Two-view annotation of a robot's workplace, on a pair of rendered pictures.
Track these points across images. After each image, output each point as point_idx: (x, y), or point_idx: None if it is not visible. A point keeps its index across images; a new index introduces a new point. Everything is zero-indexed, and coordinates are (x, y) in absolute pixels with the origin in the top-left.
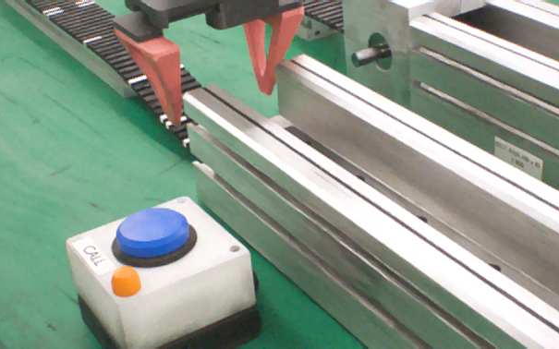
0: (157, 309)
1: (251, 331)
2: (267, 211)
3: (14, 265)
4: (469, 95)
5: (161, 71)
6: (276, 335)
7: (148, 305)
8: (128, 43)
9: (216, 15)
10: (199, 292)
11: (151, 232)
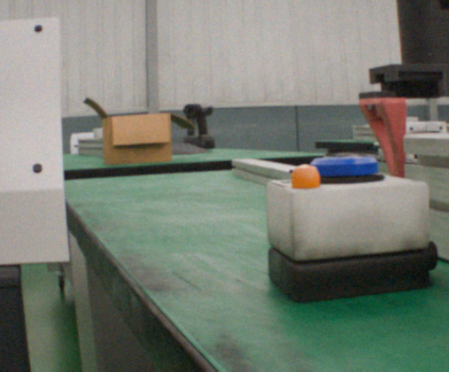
0: (330, 212)
1: (420, 277)
2: None
3: (226, 261)
4: None
5: (389, 120)
6: (444, 288)
7: (322, 203)
8: (367, 110)
9: (439, 82)
10: (375, 208)
11: (341, 158)
